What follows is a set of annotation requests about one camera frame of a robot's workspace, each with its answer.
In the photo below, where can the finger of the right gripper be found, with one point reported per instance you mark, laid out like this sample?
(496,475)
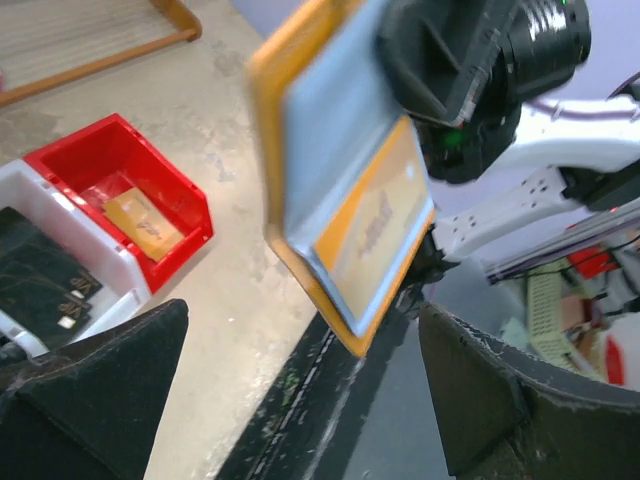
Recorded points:
(423,48)

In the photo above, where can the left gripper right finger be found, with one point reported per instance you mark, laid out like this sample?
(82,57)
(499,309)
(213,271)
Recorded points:
(505,414)

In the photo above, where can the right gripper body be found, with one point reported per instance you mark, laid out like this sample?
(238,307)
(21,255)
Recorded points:
(480,32)

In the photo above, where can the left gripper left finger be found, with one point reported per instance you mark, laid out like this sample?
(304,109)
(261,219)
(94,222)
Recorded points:
(91,409)

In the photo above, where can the orange leather card holder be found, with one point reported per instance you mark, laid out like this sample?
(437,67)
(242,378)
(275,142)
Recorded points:
(322,108)

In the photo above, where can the orange card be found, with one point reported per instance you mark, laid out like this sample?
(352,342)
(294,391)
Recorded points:
(138,218)
(369,236)

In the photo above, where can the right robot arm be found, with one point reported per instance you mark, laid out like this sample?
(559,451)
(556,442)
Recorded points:
(584,154)

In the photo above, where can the black cards in bin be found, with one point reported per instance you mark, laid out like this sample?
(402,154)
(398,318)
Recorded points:
(43,287)

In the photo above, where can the orange card in bin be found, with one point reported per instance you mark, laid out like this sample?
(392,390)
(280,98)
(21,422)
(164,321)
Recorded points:
(138,218)

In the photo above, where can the green perforated basket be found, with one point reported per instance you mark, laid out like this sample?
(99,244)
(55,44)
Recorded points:
(544,320)

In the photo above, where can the white plastic bin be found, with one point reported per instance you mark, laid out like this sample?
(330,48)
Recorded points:
(124,289)

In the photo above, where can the red box in background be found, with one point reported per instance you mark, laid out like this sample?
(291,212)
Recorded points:
(593,261)

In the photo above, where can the red plastic bin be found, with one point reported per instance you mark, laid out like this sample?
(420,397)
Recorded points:
(128,188)

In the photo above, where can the wooden shelf rack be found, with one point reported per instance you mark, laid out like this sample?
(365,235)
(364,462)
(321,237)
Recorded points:
(46,44)

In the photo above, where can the aluminium frame rail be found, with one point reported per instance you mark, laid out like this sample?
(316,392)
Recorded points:
(579,236)

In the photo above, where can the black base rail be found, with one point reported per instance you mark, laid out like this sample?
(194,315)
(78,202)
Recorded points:
(330,415)

